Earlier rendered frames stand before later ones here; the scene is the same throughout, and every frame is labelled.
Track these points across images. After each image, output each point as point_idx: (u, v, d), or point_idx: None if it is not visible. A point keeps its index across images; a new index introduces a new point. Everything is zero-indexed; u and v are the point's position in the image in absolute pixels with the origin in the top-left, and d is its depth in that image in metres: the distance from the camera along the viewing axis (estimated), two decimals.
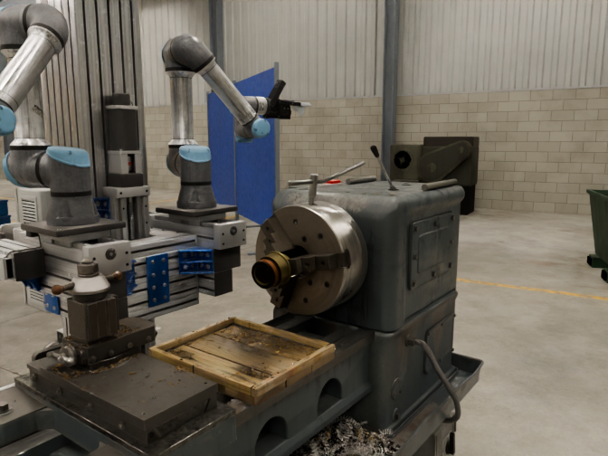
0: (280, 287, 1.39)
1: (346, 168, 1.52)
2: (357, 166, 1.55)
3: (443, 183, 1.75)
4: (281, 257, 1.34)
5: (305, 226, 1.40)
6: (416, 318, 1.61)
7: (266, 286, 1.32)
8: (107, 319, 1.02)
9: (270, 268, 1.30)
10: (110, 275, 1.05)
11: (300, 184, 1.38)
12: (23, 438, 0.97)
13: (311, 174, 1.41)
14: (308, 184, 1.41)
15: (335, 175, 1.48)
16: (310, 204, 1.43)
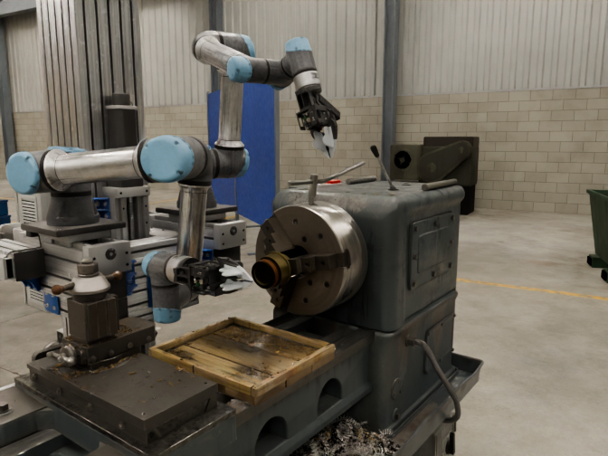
0: (280, 287, 1.39)
1: (346, 168, 1.52)
2: (357, 166, 1.55)
3: (443, 183, 1.75)
4: (281, 257, 1.34)
5: (305, 226, 1.40)
6: (416, 318, 1.61)
7: (266, 286, 1.32)
8: (107, 319, 1.02)
9: (270, 268, 1.30)
10: (110, 275, 1.05)
11: (300, 184, 1.38)
12: (23, 438, 0.97)
13: (311, 174, 1.41)
14: (308, 184, 1.41)
15: (335, 175, 1.48)
16: (310, 204, 1.43)
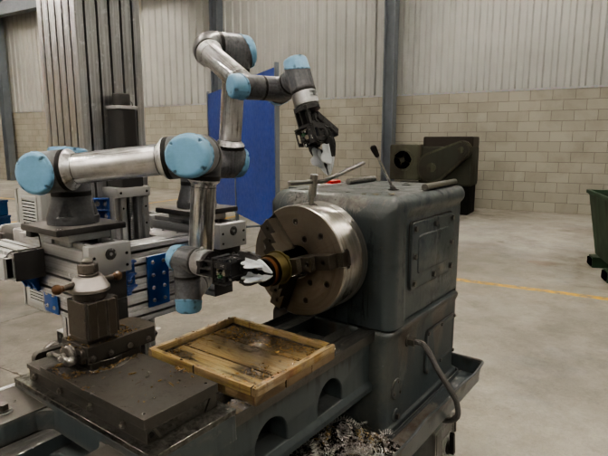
0: (280, 287, 1.39)
1: (346, 168, 1.52)
2: (357, 166, 1.55)
3: (443, 183, 1.75)
4: (283, 256, 1.35)
5: (305, 226, 1.40)
6: (416, 318, 1.61)
7: (266, 284, 1.32)
8: (107, 319, 1.02)
9: (271, 265, 1.30)
10: (110, 275, 1.05)
11: (300, 184, 1.38)
12: (23, 438, 0.97)
13: (311, 174, 1.41)
14: (308, 184, 1.41)
15: (335, 175, 1.48)
16: (310, 204, 1.43)
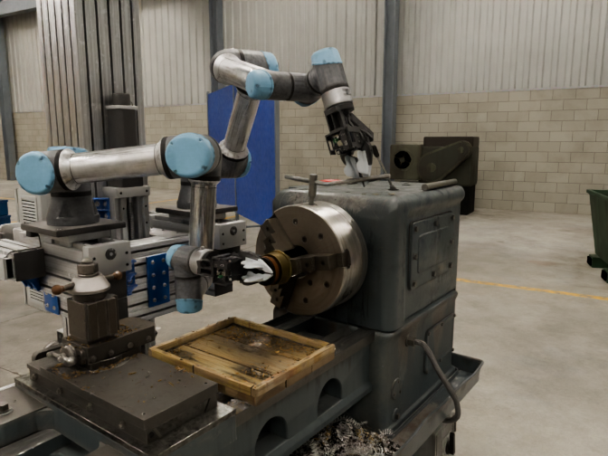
0: (280, 287, 1.39)
1: (359, 177, 1.33)
2: (375, 176, 1.29)
3: (443, 183, 1.75)
4: (283, 255, 1.35)
5: (305, 226, 1.40)
6: (416, 318, 1.61)
7: (266, 283, 1.32)
8: (107, 319, 1.02)
9: (271, 264, 1.30)
10: (110, 275, 1.05)
11: (295, 179, 1.45)
12: (23, 438, 0.97)
13: (311, 174, 1.42)
14: (306, 182, 1.43)
15: (338, 181, 1.36)
16: (308, 203, 1.44)
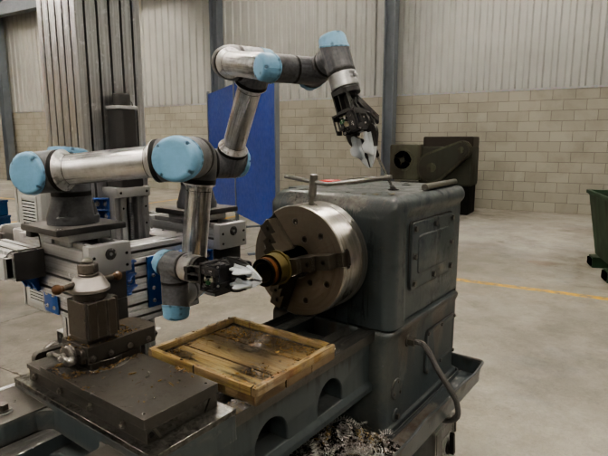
0: (280, 287, 1.39)
1: (361, 178, 1.33)
2: (376, 177, 1.30)
3: (443, 183, 1.75)
4: (282, 255, 1.35)
5: (305, 226, 1.40)
6: (416, 318, 1.61)
7: (266, 284, 1.32)
8: (107, 319, 1.02)
9: (270, 265, 1.30)
10: (110, 275, 1.05)
11: (295, 179, 1.45)
12: (23, 438, 0.97)
13: (311, 174, 1.42)
14: (306, 182, 1.43)
15: (339, 182, 1.36)
16: (308, 203, 1.44)
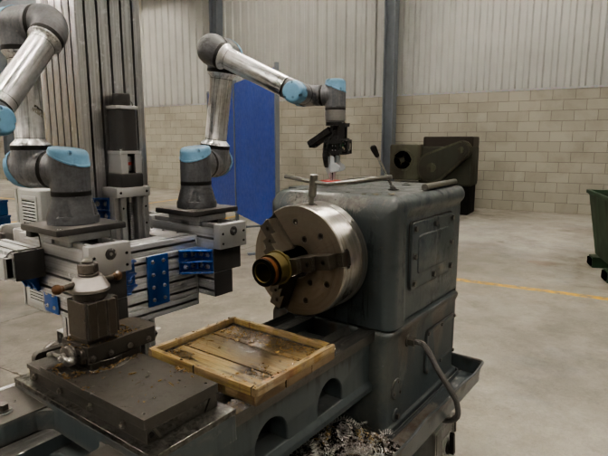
0: (280, 287, 1.39)
1: (361, 178, 1.33)
2: (376, 177, 1.30)
3: (443, 183, 1.75)
4: (282, 255, 1.35)
5: (305, 226, 1.40)
6: (416, 318, 1.61)
7: (266, 284, 1.32)
8: (107, 319, 1.02)
9: (270, 265, 1.30)
10: (110, 275, 1.05)
11: (295, 179, 1.45)
12: (23, 438, 0.97)
13: (311, 174, 1.42)
14: (306, 182, 1.43)
15: (339, 182, 1.36)
16: (308, 203, 1.44)
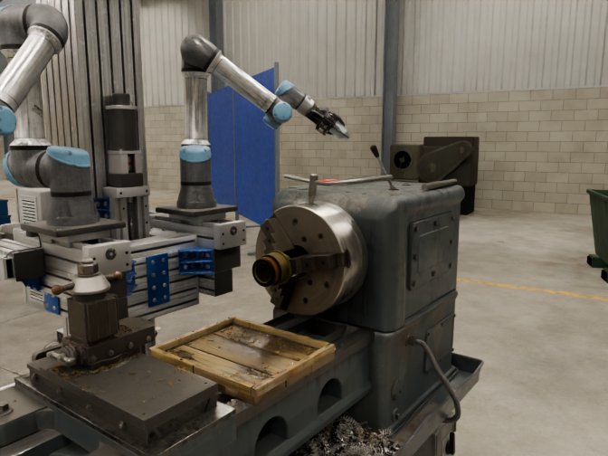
0: (280, 287, 1.39)
1: (361, 178, 1.33)
2: (376, 177, 1.30)
3: (443, 183, 1.75)
4: (282, 255, 1.35)
5: (305, 226, 1.40)
6: (416, 318, 1.61)
7: (266, 284, 1.32)
8: (107, 319, 1.02)
9: (270, 265, 1.30)
10: (110, 275, 1.05)
11: (295, 179, 1.45)
12: (23, 438, 0.97)
13: (311, 174, 1.42)
14: (306, 182, 1.43)
15: (339, 182, 1.36)
16: (308, 203, 1.44)
